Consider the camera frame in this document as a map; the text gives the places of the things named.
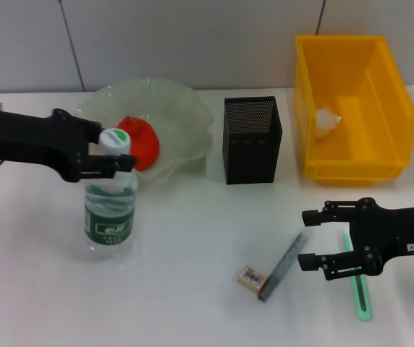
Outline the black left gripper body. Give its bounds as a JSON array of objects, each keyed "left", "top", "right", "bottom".
[{"left": 0, "top": 107, "right": 89, "bottom": 184}]

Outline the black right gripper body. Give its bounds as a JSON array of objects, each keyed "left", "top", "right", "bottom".
[{"left": 350, "top": 197, "right": 414, "bottom": 278}]

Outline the orange fruit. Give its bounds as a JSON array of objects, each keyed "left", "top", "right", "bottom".
[{"left": 114, "top": 115, "right": 161, "bottom": 173}]

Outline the clear water bottle green label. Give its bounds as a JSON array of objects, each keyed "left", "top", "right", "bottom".
[{"left": 83, "top": 127, "right": 138, "bottom": 260}]

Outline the green utility knife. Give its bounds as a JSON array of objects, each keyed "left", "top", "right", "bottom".
[{"left": 342, "top": 231, "right": 373, "bottom": 322}]

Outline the white paper ball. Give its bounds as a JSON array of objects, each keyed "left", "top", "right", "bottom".
[{"left": 314, "top": 105, "right": 342, "bottom": 140}]

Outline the grey marker pen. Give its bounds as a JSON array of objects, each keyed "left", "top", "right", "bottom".
[{"left": 257, "top": 231, "right": 309, "bottom": 303}]

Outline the beige eraser with barcode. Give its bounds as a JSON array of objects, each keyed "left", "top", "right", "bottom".
[{"left": 237, "top": 265, "right": 269, "bottom": 290}]

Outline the green glass fruit plate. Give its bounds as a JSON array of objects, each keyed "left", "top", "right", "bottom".
[{"left": 75, "top": 76, "right": 215, "bottom": 181}]

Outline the black mesh pen holder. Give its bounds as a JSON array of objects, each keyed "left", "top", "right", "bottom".
[{"left": 222, "top": 95, "right": 283, "bottom": 186}]

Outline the yellow plastic bin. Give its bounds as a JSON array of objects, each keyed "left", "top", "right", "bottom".
[{"left": 293, "top": 34, "right": 414, "bottom": 187}]

